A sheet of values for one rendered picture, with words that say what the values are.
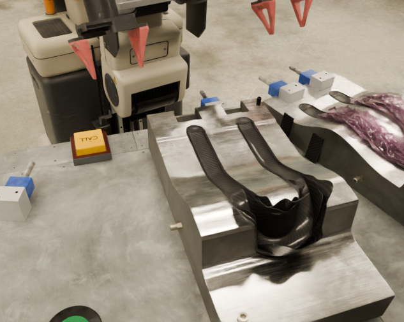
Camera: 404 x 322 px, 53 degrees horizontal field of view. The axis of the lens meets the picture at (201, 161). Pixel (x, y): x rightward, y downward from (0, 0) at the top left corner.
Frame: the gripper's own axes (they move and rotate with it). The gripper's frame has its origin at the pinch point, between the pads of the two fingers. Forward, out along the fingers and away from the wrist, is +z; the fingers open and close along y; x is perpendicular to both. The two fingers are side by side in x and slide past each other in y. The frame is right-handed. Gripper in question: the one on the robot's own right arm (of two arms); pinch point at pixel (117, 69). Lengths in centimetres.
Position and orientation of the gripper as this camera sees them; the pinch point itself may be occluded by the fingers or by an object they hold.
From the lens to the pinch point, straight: 82.9
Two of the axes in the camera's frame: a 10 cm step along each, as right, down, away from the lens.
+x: -4.8, -1.7, 8.6
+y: 8.5, -3.2, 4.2
